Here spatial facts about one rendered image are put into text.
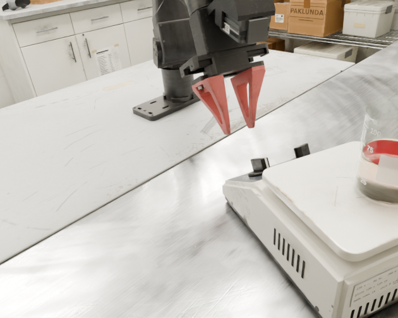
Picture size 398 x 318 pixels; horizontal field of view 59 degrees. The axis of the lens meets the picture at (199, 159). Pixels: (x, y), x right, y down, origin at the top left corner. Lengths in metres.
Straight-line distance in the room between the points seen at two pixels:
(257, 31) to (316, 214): 0.19
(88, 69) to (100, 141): 2.25
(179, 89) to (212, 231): 0.36
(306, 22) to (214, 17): 2.26
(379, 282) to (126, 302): 0.21
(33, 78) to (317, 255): 2.53
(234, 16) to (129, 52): 2.66
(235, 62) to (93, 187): 0.25
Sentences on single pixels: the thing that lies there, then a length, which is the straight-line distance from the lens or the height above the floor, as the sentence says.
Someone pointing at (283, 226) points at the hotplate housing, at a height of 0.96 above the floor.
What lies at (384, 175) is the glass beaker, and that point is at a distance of 0.29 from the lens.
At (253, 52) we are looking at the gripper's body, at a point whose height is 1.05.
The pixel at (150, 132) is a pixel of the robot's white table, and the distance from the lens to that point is 0.61.
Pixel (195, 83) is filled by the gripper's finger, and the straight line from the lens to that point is 0.46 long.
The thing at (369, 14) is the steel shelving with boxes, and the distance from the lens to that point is 2.59.
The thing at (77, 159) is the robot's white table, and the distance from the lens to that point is 0.58.
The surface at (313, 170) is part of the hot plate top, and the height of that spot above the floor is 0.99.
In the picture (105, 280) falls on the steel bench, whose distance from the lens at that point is 0.37.
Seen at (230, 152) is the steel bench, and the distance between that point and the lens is 0.53.
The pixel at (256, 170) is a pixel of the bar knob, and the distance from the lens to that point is 0.40.
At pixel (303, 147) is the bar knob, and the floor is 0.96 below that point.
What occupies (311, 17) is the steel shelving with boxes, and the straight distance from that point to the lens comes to 2.65.
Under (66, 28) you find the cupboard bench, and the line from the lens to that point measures 2.75.
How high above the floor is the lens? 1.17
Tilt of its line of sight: 32 degrees down
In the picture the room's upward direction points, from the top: 6 degrees counter-clockwise
